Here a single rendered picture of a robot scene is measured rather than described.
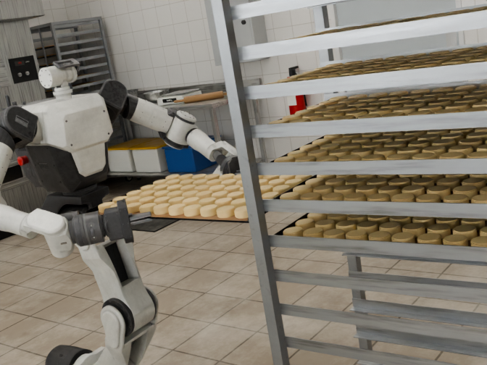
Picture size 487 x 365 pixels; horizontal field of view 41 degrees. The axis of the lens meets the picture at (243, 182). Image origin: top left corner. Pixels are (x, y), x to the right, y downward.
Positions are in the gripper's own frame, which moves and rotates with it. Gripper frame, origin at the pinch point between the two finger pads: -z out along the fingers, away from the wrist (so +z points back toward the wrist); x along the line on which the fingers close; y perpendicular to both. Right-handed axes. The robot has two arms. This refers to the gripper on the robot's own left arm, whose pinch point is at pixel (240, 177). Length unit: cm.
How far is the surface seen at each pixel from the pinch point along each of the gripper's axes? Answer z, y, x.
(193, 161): 394, 12, -66
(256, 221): -57, -6, 2
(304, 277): -61, 2, -13
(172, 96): 407, 5, -5
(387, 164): -79, 20, 14
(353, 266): -25.0, 25.4, -28.2
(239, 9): -57, -1, 50
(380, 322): -74, 15, -22
